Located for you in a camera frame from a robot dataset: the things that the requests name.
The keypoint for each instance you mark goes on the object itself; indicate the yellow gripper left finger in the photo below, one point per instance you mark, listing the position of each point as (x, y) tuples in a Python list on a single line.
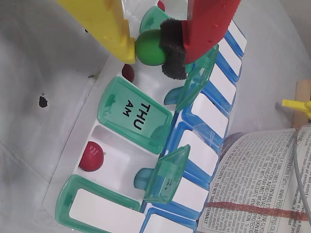
[(97, 21)]

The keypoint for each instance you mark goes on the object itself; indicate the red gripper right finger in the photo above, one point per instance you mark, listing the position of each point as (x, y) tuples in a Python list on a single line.
[(209, 21)]

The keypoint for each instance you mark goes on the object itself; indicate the red ball pill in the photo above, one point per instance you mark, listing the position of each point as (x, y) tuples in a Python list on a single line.
[(128, 72), (91, 156), (161, 4)]

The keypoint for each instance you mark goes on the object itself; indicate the green ball pill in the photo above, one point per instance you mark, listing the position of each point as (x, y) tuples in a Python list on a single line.
[(148, 49)]

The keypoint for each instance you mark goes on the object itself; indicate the weekly pill organizer box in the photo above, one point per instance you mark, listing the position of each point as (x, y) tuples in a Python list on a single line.
[(206, 116)]

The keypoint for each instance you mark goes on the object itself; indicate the white tablecloth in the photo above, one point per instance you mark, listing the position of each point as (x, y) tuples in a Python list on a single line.
[(36, 60)]

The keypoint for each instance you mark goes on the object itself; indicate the wooden strip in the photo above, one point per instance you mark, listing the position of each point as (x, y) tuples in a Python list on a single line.
[(302, 89)]

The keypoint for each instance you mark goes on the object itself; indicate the yellow plastic piece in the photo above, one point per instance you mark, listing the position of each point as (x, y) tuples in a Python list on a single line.
[(296, 104)]

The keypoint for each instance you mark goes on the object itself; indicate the can with printed paper label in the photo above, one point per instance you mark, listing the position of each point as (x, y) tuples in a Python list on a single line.
[(255, 182)]

